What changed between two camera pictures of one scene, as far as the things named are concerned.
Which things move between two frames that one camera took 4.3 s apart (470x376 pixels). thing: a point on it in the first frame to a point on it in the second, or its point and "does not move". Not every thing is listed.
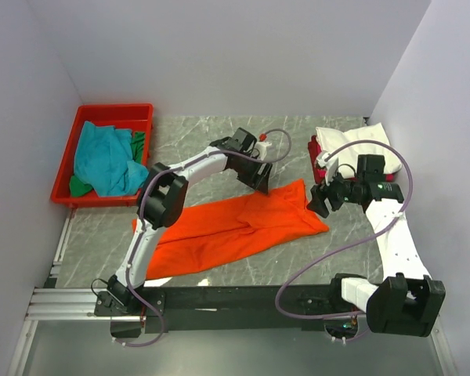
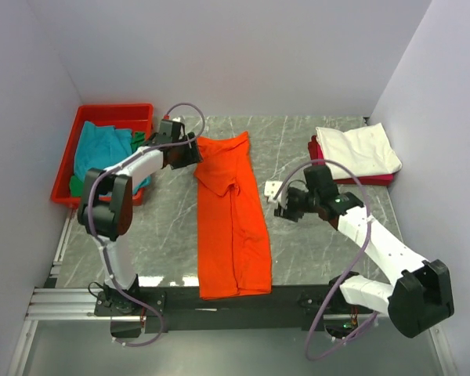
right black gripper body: [340, 191] to [297, 202]
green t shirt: [79, 189] does not move
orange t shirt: [224, 228] to [233, 246]
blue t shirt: [103, 160] does not move
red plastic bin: [138, 117] does not move
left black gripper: [262, 182] to [192, 157]
